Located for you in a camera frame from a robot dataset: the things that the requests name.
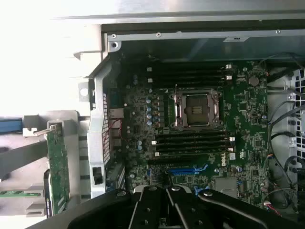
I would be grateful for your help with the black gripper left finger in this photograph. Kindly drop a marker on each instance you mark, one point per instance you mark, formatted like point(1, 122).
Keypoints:
point(100, 210)

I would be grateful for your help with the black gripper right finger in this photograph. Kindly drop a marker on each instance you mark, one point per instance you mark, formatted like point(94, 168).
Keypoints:
point(238, 212)

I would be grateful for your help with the grey chipset heatsink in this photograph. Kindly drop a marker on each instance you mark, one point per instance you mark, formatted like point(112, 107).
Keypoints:
point(226, 188)

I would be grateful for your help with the black long expansion slot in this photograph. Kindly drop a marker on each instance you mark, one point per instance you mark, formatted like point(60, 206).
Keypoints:
point(178, 162)

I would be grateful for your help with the green motherboard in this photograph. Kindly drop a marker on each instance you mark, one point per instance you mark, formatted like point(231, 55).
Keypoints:
point(245, 124)

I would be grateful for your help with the grey parts rack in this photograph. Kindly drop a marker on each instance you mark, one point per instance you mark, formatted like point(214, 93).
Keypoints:
point(71, 124)

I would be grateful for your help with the metal CPU socket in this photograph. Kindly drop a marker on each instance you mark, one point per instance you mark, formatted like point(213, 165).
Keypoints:
point(196, 109)

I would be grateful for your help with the hard disk with blue rails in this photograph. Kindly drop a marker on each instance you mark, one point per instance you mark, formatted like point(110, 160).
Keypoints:
point(10, 126)

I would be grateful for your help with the round coin battery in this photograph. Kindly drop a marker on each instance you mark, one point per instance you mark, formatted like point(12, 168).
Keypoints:
point(253, 81)

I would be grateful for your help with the black open PC case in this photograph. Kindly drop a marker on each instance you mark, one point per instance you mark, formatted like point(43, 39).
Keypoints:
point(214, 35)

